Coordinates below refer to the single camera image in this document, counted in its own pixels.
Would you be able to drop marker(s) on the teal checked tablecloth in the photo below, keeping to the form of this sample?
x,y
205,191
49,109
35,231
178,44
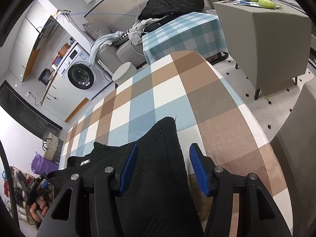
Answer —
x,y
200,32

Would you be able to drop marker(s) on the brown blue checked tablecloth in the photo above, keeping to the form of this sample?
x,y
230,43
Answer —
x,y
206,110

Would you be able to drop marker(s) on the white round stool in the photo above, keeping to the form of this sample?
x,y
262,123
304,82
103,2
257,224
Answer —
x,y
123,73

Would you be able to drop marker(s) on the purple bag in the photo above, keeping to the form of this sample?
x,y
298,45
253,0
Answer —
x,y
40,165

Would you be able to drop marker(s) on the black quilted jacket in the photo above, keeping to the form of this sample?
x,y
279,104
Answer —
x,y
162,8

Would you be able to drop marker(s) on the grey sofa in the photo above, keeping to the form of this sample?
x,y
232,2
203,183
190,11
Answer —
x,y
112,57

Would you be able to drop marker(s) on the person's left hand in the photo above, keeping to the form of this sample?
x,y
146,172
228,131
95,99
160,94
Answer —
x,y
39,210

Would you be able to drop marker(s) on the white washing machine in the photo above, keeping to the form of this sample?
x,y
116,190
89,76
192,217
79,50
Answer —
x,y
80,75

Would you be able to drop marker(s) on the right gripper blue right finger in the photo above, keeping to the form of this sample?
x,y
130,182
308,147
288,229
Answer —
x,y
203,167

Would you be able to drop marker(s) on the white grey clothes pile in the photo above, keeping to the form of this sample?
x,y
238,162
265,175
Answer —
x,y
133,34

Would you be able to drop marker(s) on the grey square cabinet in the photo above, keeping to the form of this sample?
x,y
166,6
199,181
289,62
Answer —
x,y
269,45

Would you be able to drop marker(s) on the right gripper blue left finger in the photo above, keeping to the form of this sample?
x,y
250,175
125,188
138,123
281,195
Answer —
x,y
127,170

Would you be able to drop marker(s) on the black knit sweater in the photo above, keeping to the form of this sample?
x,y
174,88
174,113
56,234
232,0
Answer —
x,y
158,201

